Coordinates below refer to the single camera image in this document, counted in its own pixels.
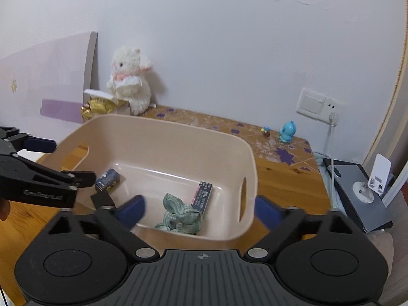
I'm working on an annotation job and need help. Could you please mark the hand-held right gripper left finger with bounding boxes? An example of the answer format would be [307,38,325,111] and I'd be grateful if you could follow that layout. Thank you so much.
[45,193,160,262]

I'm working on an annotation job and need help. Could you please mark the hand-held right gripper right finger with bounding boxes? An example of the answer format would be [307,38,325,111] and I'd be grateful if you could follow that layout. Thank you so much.
[245,195,360,263]

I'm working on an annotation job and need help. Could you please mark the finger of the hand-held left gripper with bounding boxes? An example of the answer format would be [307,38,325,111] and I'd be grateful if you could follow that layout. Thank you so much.
[0,127,57,155]
[0,155,97,192]

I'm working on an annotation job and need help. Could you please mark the small blue box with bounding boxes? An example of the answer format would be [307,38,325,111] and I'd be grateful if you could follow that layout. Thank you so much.
[95,168,121,192]

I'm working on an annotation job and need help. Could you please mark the beige plastic basket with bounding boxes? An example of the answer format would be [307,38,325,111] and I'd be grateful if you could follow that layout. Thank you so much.
[53,114,258,241]

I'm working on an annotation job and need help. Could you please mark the person's left hand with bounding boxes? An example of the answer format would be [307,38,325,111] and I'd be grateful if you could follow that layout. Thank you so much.
[0,198,11,221]

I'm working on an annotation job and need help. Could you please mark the green crinkled toy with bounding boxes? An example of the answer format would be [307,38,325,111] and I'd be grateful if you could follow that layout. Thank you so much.
[155,193,203,236]

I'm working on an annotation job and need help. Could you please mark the light blue cloth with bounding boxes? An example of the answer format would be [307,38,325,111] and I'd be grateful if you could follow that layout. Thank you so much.
[314,151,338,211]

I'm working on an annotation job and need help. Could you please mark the dark box with pink label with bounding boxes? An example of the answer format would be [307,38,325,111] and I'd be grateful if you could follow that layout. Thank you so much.
[191,181,213,214]

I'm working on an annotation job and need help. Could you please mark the gold foil wrapper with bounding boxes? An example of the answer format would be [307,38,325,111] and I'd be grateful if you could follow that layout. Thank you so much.
[80,99,130,122]

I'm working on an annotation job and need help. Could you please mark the pale purple board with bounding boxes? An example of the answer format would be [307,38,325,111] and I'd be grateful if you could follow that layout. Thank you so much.
[0,31,99,125]

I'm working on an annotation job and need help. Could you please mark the white paper card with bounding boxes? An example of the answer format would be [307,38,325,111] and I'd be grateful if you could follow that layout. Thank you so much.
[83,88,120,104]

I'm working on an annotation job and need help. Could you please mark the blue bird figurine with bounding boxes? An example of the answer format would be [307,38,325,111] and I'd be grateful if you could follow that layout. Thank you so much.
[279,120,295,143]

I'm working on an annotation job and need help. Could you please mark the dark grey box device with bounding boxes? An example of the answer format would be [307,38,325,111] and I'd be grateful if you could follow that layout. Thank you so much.
[323,158,394,233]

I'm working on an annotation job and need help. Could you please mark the floral patterned table mat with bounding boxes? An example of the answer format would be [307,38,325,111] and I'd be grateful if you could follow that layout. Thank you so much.
[140,105,314,174]

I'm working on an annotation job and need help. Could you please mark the white plush toy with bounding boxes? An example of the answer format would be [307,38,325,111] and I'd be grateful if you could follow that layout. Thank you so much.
[106,46,154,116]

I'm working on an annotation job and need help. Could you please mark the white phone stand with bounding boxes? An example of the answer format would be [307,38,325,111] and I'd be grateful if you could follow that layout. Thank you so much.
[352,154,393,204]

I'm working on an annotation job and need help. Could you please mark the white plug with cable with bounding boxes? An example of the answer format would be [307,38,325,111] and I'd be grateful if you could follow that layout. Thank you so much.
[323,111,341,208]

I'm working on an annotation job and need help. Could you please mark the white wall switch socket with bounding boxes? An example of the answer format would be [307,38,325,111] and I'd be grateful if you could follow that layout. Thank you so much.
[296,87,341,122]

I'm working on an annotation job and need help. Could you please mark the light wooden frame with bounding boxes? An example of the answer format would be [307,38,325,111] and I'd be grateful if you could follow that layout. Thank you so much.
[365,60,403,173]

